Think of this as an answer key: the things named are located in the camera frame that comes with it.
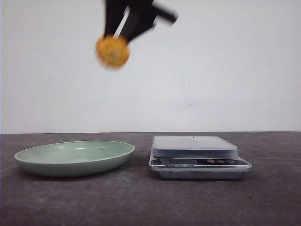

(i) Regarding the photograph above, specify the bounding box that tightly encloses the silver digital kitchen scale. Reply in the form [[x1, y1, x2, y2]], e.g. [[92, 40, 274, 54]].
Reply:
[[149, 136, 252, 180]]

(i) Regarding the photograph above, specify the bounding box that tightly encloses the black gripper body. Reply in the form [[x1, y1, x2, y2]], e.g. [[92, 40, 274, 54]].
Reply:
[[128, 0, 177, 23]]

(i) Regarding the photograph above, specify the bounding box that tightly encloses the green shallow plate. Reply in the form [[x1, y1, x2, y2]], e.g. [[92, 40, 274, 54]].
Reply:
[[14, 140, 135, 177]]

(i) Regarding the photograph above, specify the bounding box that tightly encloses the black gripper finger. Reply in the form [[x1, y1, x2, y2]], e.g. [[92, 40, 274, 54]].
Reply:
[[103, 0, 128, 38], [118, 7, 157, 43]]

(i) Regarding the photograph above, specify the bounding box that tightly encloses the yellow corn cob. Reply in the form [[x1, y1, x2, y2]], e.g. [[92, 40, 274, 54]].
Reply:
[[95, 35, 130, 69]]

